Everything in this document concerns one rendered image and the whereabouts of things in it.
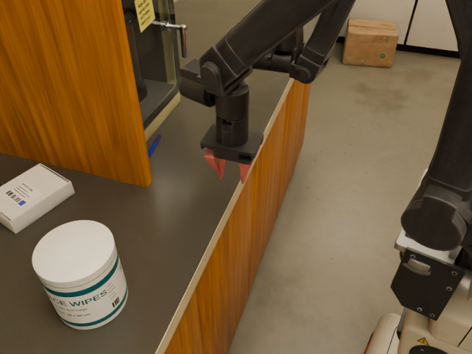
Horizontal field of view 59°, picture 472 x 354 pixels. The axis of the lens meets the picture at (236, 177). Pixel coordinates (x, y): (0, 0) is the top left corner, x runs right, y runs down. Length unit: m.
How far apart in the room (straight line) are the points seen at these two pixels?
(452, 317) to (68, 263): 0.72
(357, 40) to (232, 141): 3.06
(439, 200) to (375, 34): 3.22
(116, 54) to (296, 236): 1.53
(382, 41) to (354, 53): 0.23
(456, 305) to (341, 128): 2.13
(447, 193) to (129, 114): 0.63
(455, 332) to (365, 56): 3.04
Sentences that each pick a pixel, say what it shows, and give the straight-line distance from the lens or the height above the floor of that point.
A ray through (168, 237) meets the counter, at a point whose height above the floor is 0.94.
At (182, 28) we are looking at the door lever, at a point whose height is 1.20.
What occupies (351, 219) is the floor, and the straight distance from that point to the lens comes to 2.31.
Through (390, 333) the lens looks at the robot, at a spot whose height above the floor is 0.28.
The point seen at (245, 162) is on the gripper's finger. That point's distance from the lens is 0.74.
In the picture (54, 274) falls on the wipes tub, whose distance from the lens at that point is 0.73.
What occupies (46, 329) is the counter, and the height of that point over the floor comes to 0.94.
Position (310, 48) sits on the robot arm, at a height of 1.22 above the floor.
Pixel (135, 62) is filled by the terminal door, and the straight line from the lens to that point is 1.06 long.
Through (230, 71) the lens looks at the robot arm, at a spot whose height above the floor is 1.35.
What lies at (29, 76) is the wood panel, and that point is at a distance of 1.04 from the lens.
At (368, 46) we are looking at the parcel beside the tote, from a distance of 3.75.
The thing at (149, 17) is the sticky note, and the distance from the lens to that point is 1.11.
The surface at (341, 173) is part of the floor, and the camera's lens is 2.58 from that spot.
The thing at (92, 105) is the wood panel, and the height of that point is 1.15.
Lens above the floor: 1.63
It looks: 41 degrees down
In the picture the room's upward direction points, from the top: straight up
